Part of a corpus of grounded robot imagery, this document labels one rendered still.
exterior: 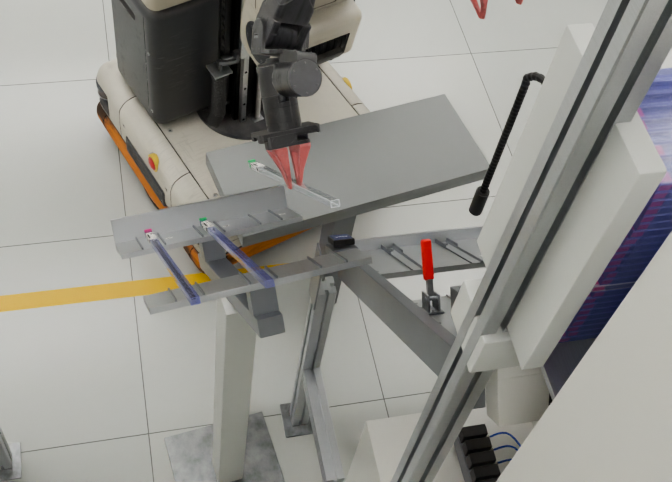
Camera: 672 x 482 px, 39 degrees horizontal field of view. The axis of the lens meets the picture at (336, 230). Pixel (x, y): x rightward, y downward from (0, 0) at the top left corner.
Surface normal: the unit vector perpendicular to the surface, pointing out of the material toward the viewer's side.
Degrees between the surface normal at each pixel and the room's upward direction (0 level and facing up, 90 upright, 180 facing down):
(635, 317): 90
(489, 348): 90
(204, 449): 0
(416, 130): 0
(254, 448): 0
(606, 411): 90
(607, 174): 90
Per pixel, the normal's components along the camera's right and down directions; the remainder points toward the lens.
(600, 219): -0.97, 0.11
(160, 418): 0.11, -0.58
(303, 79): 0.51, 0.12
